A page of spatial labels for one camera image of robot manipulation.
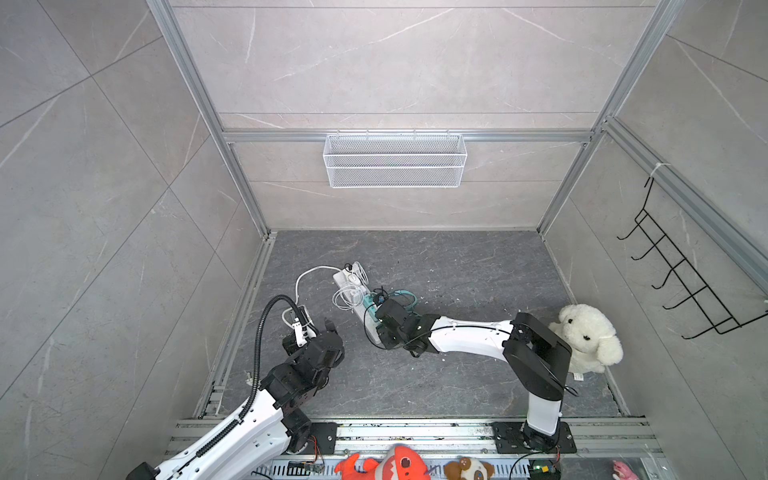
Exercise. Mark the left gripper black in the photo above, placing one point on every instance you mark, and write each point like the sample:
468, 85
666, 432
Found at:
309, 339

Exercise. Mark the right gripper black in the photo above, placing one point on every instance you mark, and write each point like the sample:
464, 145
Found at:
385, 340

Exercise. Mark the white power strip colourful sockets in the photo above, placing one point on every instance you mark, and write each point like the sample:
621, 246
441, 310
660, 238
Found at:
354, 295

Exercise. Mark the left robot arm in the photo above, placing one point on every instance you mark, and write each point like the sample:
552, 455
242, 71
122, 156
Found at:
266, 425

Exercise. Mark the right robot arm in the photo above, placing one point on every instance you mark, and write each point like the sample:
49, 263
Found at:
538, 357

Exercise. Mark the red plush lobster toy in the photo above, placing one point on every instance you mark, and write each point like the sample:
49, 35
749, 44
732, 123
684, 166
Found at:
400, 463

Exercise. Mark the brown white plush dog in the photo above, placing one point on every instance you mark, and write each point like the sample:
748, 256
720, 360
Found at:
468, 468

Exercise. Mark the white plush seal toy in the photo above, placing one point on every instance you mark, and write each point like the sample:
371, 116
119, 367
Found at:
592, 338

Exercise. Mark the pink plush toy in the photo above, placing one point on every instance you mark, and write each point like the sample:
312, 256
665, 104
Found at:
621, 471

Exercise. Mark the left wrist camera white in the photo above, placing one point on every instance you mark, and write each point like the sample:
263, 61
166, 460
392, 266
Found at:
302, 328

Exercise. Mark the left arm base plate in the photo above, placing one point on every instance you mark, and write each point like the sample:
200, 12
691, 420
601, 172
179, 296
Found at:
314, 439

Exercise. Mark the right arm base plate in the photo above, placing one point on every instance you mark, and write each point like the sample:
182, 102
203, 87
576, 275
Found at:
520, 438

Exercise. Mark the white wire mesh basket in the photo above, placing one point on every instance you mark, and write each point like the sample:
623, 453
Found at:
369, 161

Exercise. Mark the black wall hook rack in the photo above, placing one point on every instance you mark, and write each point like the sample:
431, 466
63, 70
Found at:
697, 290

